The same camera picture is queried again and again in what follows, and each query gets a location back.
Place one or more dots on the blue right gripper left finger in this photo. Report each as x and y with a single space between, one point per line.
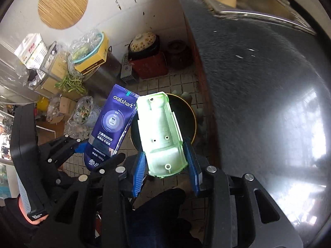
138 173

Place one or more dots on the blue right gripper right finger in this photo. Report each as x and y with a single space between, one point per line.
193 167

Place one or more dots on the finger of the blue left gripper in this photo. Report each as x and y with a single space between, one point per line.
63 150
110 164

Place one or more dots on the light green plastic toy shell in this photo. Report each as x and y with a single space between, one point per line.
160 135

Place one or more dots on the purple oralshark toothpaste pouch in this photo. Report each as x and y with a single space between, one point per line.
111 127

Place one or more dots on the left hand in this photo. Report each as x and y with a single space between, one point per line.
22 209

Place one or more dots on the bag of vegetables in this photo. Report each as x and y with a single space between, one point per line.
85 114

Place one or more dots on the yellow cardboard box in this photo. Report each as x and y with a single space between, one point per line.
95 58

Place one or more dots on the red container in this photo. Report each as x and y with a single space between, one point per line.
150 67

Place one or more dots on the white printed box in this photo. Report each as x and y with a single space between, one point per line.
32 51

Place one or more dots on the floral lidded pot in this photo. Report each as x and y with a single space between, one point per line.
142 42

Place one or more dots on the round bamboo mat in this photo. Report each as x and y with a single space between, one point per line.
61 14

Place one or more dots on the stainless steel sink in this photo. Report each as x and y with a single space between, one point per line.
271 11

